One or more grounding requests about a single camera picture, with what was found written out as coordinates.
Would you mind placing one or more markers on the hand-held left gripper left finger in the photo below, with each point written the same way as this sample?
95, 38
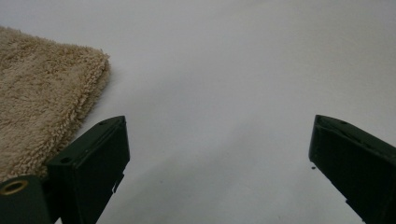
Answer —
90, 161

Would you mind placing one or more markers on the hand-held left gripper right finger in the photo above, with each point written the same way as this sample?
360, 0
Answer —
358, 161

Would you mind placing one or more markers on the beige terry towel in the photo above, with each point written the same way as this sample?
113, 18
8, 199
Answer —
40, 102

